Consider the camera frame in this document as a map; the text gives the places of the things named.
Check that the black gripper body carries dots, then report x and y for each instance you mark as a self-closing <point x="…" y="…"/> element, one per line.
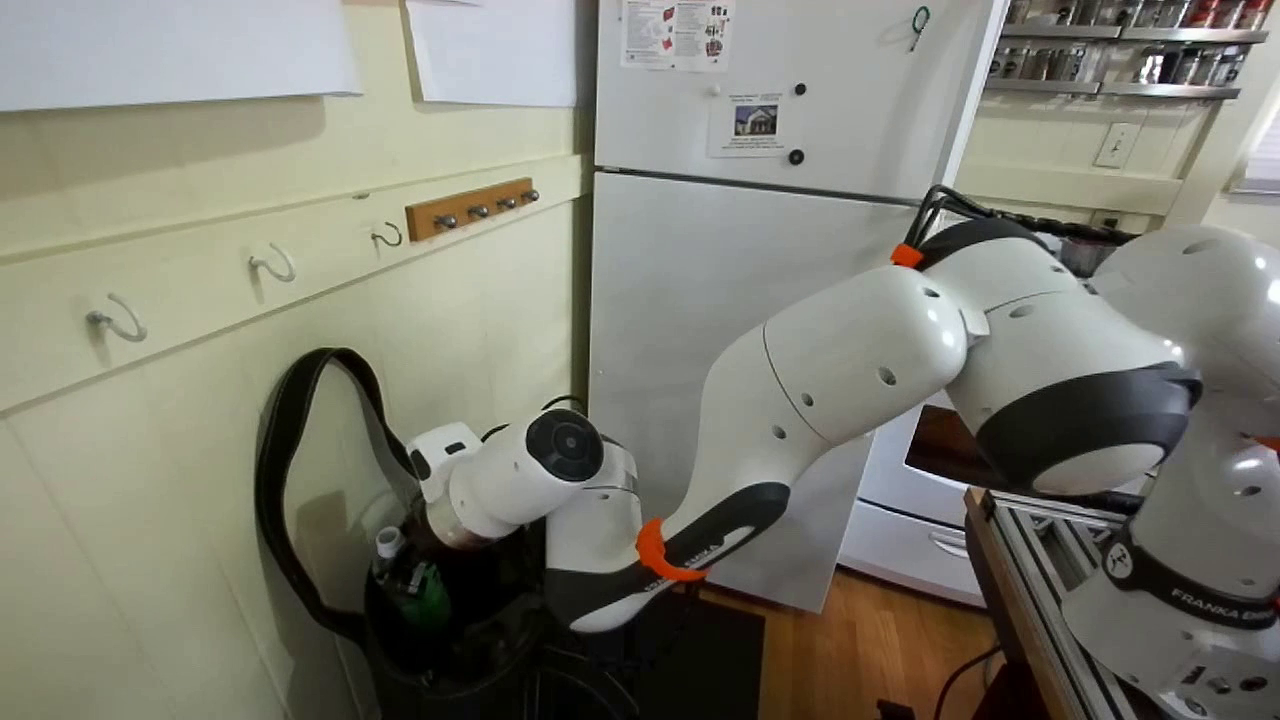
<point x="424" y="551"/>

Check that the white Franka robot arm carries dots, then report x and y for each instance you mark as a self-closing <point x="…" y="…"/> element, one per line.
<point x="855" y="361"/>

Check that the black shoulder bag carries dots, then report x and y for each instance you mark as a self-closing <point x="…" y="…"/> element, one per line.
<point x="453" y="666"/>

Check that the wooden peg rack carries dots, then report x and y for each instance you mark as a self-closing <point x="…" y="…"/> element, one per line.
<point x="469" y="209"/>

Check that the white refrigerator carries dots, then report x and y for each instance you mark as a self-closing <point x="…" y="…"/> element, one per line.
<point x="693" y="264"/>

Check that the white oven stove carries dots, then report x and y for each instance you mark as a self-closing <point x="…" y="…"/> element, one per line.
<point x="895" y="533"/>

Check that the small white paper sheet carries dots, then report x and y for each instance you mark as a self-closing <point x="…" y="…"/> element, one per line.
<point x="492" y="44"/>

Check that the black round fridge magnet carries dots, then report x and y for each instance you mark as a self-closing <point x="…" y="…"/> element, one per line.
<point x="798" y="159"/>

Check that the photo fridge magnet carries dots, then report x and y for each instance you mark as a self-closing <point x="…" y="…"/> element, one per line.
<point x="753" y="123"/>

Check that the large white paper sheet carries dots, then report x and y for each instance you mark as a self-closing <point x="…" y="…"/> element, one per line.
<point x="163" y="44"/>

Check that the paper with red print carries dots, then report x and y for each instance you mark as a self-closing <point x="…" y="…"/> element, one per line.
<point x="672" y="31"/>

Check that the metal spice rack shelf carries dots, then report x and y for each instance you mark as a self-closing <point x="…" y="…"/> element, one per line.
<point x="1132" y="61"/>

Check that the metal wall hook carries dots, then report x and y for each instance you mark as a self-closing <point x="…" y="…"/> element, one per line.
<point x="389" y="238"/>
<point x="276" y="264"/>
<point x="120" y="327"/>

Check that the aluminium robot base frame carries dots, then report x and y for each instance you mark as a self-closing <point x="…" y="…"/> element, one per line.
<point x="1022" y="602"/>

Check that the white light switch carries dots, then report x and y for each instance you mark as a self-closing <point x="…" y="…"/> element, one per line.
<point x="1119" y="144"/>

